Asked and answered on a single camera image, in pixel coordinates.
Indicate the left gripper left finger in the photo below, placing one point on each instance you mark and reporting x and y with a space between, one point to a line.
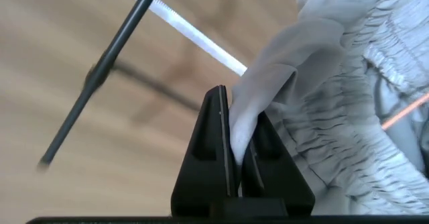
204 170

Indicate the black clothes rack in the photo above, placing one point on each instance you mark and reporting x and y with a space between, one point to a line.
110 53

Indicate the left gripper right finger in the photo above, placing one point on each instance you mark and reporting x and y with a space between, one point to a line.
275 173

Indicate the pink clothes hanger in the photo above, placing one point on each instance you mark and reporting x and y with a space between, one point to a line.
405 110

